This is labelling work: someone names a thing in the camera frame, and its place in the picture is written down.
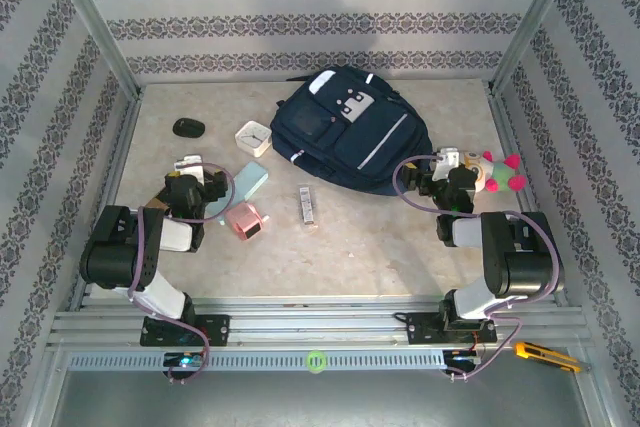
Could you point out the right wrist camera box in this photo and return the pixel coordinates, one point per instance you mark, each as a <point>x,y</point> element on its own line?
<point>446,163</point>

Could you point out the right aluminium frame post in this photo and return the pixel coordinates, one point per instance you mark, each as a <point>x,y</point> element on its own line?
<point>537,12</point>

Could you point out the navy blue school backpack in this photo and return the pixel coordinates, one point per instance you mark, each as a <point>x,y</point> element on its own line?
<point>350,137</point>

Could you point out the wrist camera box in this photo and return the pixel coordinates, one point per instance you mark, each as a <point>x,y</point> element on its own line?
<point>189,167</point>
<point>446,163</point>

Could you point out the yellow utility knife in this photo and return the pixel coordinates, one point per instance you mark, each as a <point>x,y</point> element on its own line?
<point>542,354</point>

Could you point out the aluminium frame post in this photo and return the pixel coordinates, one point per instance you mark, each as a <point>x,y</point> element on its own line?
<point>87,12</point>
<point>537,12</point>

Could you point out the aluminium mounting rail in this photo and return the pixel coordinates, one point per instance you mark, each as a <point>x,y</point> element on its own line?
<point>320,327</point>

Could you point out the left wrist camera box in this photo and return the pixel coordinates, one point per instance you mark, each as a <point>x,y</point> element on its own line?
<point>189,167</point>

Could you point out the left aluminium frame post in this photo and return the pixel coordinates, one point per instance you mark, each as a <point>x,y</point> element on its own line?
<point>87,12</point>

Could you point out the small silver tube box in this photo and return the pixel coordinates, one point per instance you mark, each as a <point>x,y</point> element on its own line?
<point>307,206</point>

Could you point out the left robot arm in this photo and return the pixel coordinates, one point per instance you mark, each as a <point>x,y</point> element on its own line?
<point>115,257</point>

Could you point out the pink pencil sharpener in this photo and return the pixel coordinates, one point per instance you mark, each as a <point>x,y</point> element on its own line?
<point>245,222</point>

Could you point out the black computer mouse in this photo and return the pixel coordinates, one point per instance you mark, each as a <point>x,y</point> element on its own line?
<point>189,128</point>

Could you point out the white pink green plush toy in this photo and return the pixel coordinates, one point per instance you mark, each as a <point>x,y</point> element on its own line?
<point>492,172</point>

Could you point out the right aluminium table side rail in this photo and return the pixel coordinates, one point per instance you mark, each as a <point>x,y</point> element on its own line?
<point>500,112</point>

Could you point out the left aluminium table side rail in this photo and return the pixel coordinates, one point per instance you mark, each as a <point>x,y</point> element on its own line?
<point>134,107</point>

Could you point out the white square alarm clock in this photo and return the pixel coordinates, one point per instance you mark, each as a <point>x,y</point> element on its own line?
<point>253,138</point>

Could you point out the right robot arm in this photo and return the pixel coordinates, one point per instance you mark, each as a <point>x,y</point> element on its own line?
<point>525,267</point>

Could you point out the light blue rectangular box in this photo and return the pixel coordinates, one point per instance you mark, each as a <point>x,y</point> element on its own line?
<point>250,179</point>

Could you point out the aluminium table side rail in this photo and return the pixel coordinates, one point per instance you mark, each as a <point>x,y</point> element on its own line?
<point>500,112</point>
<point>134,107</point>

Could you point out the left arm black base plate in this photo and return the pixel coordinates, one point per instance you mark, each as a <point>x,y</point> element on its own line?
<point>217,329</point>

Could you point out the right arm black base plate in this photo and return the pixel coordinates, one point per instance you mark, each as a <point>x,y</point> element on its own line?
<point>417,329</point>

